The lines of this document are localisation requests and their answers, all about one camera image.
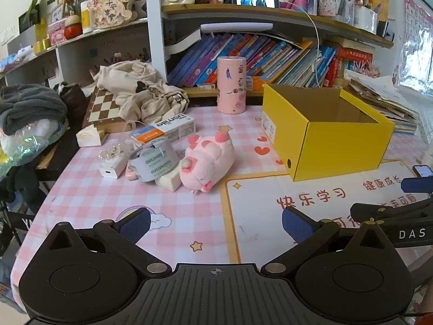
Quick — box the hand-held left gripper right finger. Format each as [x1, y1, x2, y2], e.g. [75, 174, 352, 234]
[260, 206, 389, 277]

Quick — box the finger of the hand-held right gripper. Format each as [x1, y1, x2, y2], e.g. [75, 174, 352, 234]
[401, 177, 433, 194]
[350, 198, 433, 226]

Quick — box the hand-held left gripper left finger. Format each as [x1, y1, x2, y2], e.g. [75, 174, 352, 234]
[44, 207, 173, 278]

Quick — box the white sponge block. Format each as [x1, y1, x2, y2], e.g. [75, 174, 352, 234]
[155, 171, 182, 191]

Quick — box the white charger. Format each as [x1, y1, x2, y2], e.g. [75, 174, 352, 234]
[99, 156, 127, 180]

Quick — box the grey tape roll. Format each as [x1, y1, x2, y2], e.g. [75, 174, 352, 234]
[128, 140, 179, 183]

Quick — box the yellow cardboard box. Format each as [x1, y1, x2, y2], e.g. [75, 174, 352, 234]
[262, 83, 396, 182]

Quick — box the pink plush toy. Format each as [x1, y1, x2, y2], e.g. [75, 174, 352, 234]
[178, 132, 236, 195]

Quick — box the pink checked desk mat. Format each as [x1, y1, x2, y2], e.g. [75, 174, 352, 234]
[10, 105, 433, 298]

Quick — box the stack of paper booklets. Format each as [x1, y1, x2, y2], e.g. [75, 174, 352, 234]
[345, 74, 423, 135]

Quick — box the cream tissue pack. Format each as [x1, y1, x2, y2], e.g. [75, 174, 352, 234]
[76, 125, 109, 148]

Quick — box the orange white toothbrush box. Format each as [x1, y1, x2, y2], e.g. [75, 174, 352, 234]
[131, 113, 196, 144]

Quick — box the wooden chessboard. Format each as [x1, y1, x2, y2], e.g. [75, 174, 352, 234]
[82, 84, 133, 133]

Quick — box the dark cloth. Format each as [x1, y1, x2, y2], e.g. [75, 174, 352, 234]
[0, 166, 44, 205]

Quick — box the dark brown handbag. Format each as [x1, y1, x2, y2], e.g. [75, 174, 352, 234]
[54, 81, 90, 122]

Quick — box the iridescent plastic bag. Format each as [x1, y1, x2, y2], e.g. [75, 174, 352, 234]
[0, 118, 68, 168]

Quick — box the beige cloth bag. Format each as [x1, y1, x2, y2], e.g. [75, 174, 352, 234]
[93, 60, 190, 126]

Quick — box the pink cylindrical canister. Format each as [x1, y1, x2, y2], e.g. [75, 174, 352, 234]
[216, 56, 247, 115]

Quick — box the grey folded cloth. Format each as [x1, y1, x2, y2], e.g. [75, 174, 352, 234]
[0, 84, 68, 136]

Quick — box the white mug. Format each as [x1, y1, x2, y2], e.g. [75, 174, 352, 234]
[353, 5, 378, 34]

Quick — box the row of colourful books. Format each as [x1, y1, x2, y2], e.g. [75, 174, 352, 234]
[167, 33, 376, 89]

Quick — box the white bookshelf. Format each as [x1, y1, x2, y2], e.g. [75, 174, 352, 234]
[0, 0, 396, 107]

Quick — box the stack of yellow books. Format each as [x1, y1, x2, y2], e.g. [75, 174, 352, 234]
[367, 0, 389, 21]

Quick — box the thick white book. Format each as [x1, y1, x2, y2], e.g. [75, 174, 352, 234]
[165, 29, 202, 55]

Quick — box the red round doll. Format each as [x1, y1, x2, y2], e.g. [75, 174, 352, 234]
[64, 14, 83, 40]

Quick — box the pink gift box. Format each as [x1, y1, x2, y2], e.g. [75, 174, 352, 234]
[47, 18, 70, 45]

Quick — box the white desk lamp bar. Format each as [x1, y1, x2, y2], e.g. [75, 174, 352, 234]
[200, 23, 274, 35]

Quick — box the white jar yellow label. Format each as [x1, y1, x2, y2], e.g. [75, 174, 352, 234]
[80, 0, 93, 34]

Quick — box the rabbit shaped plaque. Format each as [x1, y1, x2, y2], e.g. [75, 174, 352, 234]
[86, 0, 139, 29]

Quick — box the pearl bracelet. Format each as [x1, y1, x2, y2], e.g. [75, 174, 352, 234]
[98, 142, 124, 161]

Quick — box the wall poster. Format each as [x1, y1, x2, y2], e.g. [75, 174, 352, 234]
[402, 0, 433, 92]

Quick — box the white cable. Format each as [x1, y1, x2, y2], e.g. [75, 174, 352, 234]
[279, 2, 325, 87]

